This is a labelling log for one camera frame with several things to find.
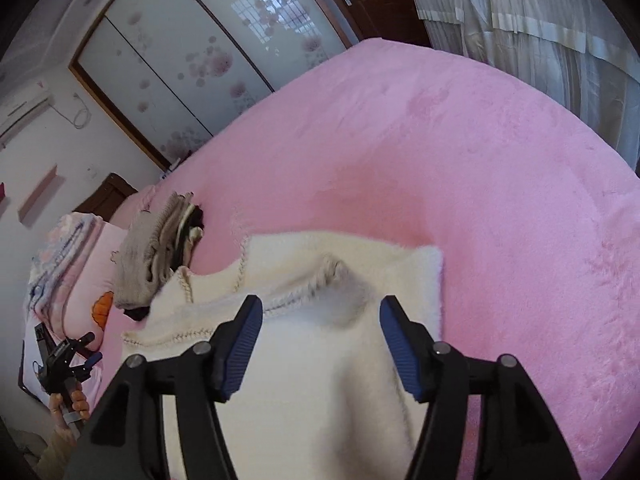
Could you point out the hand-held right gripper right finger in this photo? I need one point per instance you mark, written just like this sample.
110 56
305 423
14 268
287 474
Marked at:
400 355

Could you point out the white pillow with bag print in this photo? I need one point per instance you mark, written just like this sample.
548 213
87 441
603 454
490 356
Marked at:
29 382

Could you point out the person's left forearm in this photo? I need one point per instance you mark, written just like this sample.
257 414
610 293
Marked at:
55 455

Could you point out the pink bed blanket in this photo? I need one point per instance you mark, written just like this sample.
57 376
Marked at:
450 160

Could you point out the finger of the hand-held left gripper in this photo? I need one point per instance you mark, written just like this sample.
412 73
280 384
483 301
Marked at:
94 358
84 341

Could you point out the white air conditioner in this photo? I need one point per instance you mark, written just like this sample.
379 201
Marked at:
20 115

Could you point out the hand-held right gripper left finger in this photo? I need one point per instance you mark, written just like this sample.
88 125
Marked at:
240 355

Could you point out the lace-covered furniture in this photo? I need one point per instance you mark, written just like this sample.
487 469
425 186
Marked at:
525 20

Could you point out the small printed box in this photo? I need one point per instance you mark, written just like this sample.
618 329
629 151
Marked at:
172 166

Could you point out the floral folded quilt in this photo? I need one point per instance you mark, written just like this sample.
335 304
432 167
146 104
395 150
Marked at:
55 260

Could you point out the white fluffy cardigan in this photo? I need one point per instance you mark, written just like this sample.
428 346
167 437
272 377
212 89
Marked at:
310 370

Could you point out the grey folded sweater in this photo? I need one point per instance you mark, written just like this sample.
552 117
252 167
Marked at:
145 255

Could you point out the pink pillow orange print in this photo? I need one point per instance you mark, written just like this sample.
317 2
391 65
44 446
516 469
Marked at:
95 280

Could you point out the wardrobe with floral sliding doors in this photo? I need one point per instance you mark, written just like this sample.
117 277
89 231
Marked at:
200 35

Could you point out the person's left hand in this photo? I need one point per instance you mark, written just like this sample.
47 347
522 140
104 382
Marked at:
80 402

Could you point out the beige wall shelf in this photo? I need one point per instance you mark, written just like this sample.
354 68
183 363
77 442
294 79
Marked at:
40 192

